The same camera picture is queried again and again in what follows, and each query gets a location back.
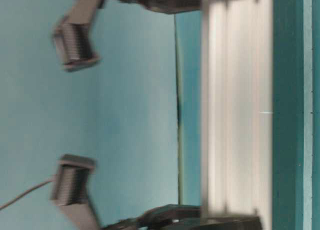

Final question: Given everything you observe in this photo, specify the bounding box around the silver aluminium extrusion rail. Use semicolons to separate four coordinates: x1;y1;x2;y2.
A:
201;0;273;220

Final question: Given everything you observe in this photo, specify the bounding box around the black robot arm with ribbed joint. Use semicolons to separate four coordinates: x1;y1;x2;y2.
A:
52;0;136;72

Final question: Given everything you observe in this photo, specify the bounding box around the black robot arm with cable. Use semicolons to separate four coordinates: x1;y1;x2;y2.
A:
49;154;141;230

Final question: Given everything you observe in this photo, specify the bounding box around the teal table mat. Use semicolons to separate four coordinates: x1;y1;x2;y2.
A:
174;0;313;230

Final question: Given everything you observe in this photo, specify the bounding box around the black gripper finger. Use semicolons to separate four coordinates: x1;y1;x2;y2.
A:
137;204;201;224
174;214;263;230
138;0;202;14

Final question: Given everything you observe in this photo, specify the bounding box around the thin grey cable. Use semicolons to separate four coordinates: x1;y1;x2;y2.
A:
0;176;60;212

